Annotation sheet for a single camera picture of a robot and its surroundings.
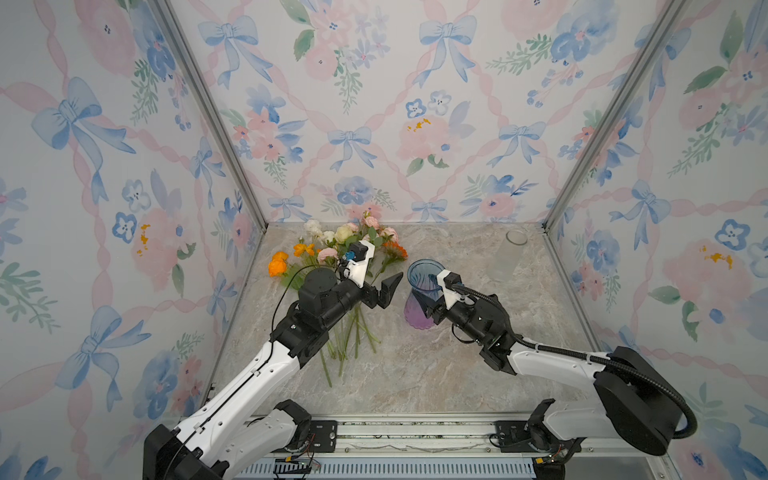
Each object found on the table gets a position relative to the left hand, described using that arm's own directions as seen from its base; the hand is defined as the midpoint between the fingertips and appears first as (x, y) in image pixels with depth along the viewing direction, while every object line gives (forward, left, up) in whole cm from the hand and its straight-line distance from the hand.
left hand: (386, 262), depth 68 cm
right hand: (+3, -10, -11) cm, 15 cm away
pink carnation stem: (-5, +12, -33) cm, 36 cm away
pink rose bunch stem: (+39, +7, -27) cm, 48 cm away
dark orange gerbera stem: (-10, +5, -3) cm, 12 cm away
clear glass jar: (+23, -41, -30) cm, 56 cm away
